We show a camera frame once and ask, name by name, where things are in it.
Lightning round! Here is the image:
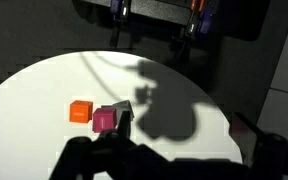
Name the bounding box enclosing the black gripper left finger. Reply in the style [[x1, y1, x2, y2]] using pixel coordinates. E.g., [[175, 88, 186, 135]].
[[49, 111, 171, 180]]

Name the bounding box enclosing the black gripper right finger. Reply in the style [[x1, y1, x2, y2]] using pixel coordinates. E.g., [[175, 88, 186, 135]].
[[235, 112, 288, 180]]

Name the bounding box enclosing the orange block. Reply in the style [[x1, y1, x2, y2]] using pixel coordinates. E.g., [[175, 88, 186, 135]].
[[69, 100, 93, 123]]

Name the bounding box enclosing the pink block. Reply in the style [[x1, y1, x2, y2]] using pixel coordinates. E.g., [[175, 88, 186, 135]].
[[93, 107, 115, 133]]

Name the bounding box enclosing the grey block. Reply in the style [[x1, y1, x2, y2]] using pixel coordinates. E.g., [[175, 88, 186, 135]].
[[113, 100, 134, 119]]

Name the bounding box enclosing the white round table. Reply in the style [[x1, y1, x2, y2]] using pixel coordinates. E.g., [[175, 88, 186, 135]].
[[0, 51, 242, 180]]

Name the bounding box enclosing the blue orange spring clamp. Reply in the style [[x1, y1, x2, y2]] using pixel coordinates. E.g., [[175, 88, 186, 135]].
[[186, 0, 212, 37]]

